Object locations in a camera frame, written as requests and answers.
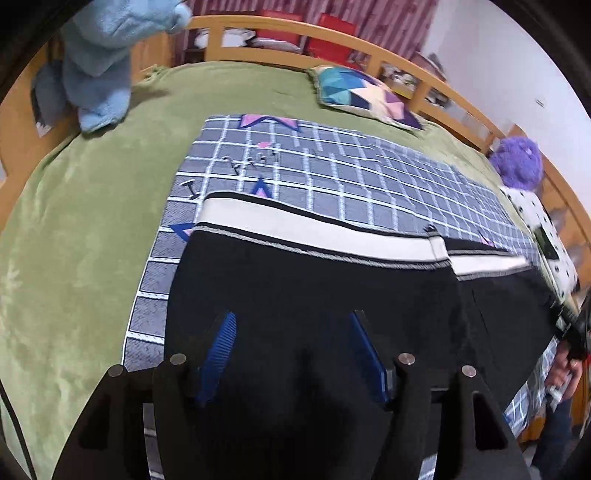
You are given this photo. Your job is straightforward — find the purple plush toy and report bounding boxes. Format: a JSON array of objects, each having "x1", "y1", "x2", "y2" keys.
[{"x1": 489, "y1": 136, "x2": 543, "y2": 190}]

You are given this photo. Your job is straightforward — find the blue checked star blanket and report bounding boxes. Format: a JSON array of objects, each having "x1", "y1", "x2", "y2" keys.
[{"x1": 121, "y1": 113, "x2": 573, "y2": 480}]

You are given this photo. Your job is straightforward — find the maroon striped curtain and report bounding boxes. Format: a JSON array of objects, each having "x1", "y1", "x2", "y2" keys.
[{"x1": 185, "y1": 0, "x2": 439, "y2": 61}]

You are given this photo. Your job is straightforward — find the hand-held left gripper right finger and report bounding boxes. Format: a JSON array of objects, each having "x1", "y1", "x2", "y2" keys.
[{"x1": 348, "y1": 310, "x2": 532, "y2": 480}]

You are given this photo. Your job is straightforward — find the white flower print pillow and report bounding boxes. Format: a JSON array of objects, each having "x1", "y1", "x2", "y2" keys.
[{"x1": 501, "y1": 185, "x2": 580, "y2": 305}]

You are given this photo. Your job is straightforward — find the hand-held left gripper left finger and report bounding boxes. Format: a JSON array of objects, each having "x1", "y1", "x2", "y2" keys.
[{"x1": 51, "y1": 311, "x2": 238, "y2": 480}]

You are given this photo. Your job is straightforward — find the person's jeans leg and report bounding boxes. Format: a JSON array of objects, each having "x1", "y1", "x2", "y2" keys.
[{"x1": 531, "y1": 401, "x2": 576, "y2": 469}]

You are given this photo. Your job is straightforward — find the colourful geometric cushion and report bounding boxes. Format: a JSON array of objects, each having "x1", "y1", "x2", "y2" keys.
[{"x1": 307, "y1": 65, "x2": 426, "y2": 132}]

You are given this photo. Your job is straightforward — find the cluttered desk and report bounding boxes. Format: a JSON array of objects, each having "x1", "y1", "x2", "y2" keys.
[{"x1": 379, "y1": 52, "x2": 450, "y2": 108}]

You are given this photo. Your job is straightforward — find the wooden bed frame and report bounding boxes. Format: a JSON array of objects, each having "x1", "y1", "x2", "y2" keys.
[{"x1": 0, "y1": 14, "x2": 591, "y2": 444}]

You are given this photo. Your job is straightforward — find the light blue fleece robe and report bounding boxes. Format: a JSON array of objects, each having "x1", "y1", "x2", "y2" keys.
[{"x1": 32, "y1": 0, "x2": 192, "y2": 134}]

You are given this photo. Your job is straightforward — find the green fleece blanket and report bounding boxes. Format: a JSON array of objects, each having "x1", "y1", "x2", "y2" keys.
[{"x1": 0, "y1": 61, "x2": 583, "y2": 480}]

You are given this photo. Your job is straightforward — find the black pants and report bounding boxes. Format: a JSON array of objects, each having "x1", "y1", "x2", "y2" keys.
[{"x1": 163, "y1": 190, "x2": 566, "y2": 480}]

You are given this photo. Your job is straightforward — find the person's right hand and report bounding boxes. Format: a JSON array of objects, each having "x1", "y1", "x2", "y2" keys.
[{"x1": 549, "y1": 354, "x2": 583, "y2": 407}]

